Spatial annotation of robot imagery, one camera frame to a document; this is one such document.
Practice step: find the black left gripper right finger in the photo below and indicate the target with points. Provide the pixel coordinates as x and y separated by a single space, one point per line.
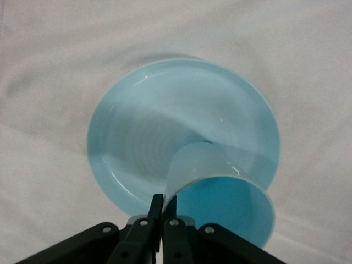
178 242

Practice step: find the light blue cup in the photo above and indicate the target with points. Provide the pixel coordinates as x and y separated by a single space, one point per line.
225 203

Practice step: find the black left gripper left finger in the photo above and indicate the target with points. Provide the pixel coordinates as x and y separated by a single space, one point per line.
137 242

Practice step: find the white tablecloth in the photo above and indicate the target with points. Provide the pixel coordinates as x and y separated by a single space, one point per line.
55 82

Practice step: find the light blue plate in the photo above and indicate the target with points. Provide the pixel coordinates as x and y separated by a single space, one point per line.
165 115

